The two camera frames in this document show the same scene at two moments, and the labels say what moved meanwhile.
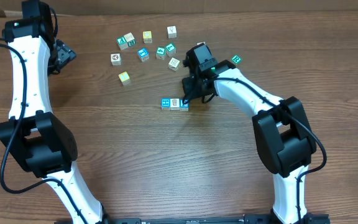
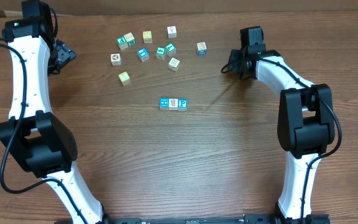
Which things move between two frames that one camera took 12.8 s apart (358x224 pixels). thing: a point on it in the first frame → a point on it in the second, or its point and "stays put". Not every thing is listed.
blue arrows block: [166, 104] stays put
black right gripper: [192, 93] → [234, 65]
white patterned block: [174, 104] stays put
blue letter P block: [183, 106] stays put
